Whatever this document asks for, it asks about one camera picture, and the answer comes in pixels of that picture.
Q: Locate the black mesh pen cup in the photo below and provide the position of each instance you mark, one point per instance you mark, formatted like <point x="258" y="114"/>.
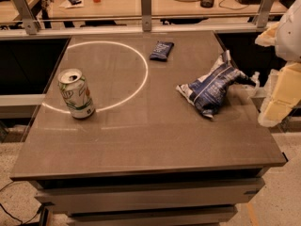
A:
<point x="207" y="3"/>

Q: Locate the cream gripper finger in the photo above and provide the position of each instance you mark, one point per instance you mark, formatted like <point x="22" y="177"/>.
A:
<point x="268" y="37"/>
<point x="286" y="94"/>

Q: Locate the grey metal bracket middle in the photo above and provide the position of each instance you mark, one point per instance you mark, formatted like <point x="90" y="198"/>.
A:
<point x="146" y="15"/>

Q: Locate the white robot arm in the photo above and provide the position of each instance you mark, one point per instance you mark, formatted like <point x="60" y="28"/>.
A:
<point x="285" y="36"/>

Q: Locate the clear sanitizer bottle left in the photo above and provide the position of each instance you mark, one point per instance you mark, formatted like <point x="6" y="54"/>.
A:
<point x="255" y="79"/>

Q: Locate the grey metal bracket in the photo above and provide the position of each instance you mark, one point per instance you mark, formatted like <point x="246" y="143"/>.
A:
<point x="31" y="25"/>
<point x="261" y="19"/>
<point x="146" y="15"/>

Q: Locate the grey metal bracket left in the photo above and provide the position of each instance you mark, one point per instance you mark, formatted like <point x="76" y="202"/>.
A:
<point x="31" y="25"/>

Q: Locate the grey metal bracket right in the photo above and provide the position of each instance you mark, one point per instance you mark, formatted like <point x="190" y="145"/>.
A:
<point x="261" y="19"/>

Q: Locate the blue chip bag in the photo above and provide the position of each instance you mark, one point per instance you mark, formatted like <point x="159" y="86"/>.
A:
<point x="207" y="93"/>

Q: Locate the rxbar blueberry wrapper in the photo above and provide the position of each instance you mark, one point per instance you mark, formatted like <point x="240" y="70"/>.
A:
<point x="161" y="50"/>

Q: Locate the green white soda can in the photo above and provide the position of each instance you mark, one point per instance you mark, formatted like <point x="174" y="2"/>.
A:
<point x="75" y="92"/>

